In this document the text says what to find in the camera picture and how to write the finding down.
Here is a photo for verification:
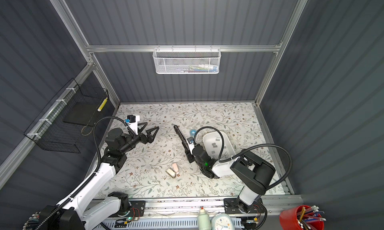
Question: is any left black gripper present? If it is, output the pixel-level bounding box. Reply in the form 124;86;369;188
119;121;158;156

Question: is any black stapler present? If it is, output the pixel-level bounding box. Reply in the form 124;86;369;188
173;125;195;164

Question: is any pink staple box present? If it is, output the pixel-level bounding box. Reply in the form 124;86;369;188
172;163;179;175

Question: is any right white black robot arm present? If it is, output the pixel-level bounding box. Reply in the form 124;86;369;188
179;127;293;214

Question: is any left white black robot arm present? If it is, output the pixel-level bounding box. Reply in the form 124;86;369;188
36;115;159;230

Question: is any floral table mat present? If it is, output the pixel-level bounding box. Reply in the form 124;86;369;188
96;102;265;199

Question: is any white plastic tray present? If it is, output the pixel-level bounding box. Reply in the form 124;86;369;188
203;131;236;160

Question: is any blue tape roll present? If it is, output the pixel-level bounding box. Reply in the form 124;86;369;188
190;129;197;137

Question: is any beige staple box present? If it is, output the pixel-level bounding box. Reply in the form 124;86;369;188
166;169;177;178

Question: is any yellow marker pen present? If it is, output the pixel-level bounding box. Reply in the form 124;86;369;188
97;97;108;112

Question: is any green glue bottle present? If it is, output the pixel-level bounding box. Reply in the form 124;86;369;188
197;207;212;230

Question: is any mint alarm clock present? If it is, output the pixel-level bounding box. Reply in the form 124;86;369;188
211;214;235;230

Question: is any red pencil cup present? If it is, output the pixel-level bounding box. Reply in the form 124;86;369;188
279;205;326;230

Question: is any jar of coloured pencils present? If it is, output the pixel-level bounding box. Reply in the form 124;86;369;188
22;212;40;230

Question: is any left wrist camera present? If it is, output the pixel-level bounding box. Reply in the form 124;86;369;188
125;115;140;135

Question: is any white wire mesh basket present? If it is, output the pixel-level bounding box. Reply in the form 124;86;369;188
153;49;222;74

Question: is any black wire basket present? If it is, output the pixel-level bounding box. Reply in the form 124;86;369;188
24;80;109;154

